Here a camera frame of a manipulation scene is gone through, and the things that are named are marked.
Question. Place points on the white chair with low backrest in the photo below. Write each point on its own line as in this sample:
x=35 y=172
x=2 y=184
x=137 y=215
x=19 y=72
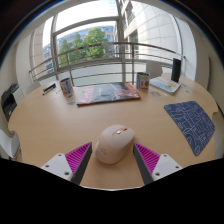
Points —
x=33 y=87

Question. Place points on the blue patterned mouse pad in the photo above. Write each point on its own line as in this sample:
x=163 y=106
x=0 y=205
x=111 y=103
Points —
x=191 y=125

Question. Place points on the white plastic chair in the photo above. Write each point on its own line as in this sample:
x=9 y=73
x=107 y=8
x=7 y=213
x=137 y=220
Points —
x=8 y=143

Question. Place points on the light blue book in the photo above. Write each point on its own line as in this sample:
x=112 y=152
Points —
x=165 y=85

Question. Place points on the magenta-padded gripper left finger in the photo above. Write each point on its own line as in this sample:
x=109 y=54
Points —
x=77 y=159

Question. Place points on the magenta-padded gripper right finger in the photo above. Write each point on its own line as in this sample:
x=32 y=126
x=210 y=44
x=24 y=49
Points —
x=148 y=159

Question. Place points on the metal window railing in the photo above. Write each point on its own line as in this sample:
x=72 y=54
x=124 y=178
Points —
x=132 y=56

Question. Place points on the white chair with tall backrest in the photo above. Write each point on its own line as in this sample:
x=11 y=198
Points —
x=154 y=69

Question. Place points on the beige computer mouse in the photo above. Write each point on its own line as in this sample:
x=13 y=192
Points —
x=113 y=145

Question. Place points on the black marker pen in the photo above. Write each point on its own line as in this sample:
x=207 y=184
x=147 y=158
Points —
x=49 y=88

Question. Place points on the red and grey magazine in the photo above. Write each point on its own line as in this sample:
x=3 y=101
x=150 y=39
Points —
x=106 y=93

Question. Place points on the white and blue can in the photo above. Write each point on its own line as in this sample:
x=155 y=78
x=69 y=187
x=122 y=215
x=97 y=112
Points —
x=67 y=89

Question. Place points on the black cylindrical speaker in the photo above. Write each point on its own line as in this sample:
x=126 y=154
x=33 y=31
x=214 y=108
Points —
x=176 y=70

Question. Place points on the black printer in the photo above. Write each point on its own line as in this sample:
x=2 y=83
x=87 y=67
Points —
x=8 y=103

